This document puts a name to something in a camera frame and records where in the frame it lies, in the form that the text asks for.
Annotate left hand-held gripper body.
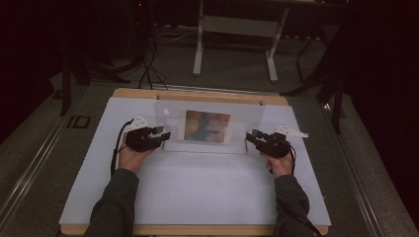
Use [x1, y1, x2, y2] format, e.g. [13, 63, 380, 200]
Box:
[125, 115, 166, 153]

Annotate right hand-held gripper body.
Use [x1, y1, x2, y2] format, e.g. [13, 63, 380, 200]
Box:
[258, 123, 309, 159]

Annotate clear acrylic photo frame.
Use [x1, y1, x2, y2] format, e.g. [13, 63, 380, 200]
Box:
[153, 99, 266, 155]

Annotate painting print paper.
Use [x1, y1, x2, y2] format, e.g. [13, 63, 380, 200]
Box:
[177, 109, 238, 145]

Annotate person's right hand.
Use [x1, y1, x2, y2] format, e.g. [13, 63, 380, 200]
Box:
[264, 152, 295, 179]

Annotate person's left hand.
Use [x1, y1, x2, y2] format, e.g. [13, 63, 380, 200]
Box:
[118, 136, 156, 174]

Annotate white table mat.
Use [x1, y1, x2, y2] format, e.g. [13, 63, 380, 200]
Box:
[58, 96, 331, 227]

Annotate black metal stand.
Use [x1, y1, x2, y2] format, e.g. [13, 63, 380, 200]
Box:
[281, 16, 351, 134]
[58, 39, 131, 117]

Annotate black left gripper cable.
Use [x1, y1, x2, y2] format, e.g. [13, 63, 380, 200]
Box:
[110, 118, 134, 176]

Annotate black floor cables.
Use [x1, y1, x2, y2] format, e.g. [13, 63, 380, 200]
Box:
[137, 31, 170, 91]

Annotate metal floor rail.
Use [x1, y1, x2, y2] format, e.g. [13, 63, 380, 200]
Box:
[323, 102, 386, 237]
[0, 95, 85, 228]

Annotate white floor cable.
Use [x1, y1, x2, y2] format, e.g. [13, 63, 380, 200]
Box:
[153, 25, 200, 45]

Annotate white metal desk frame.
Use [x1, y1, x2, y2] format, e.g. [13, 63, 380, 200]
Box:
[192, 0, 291, 83]

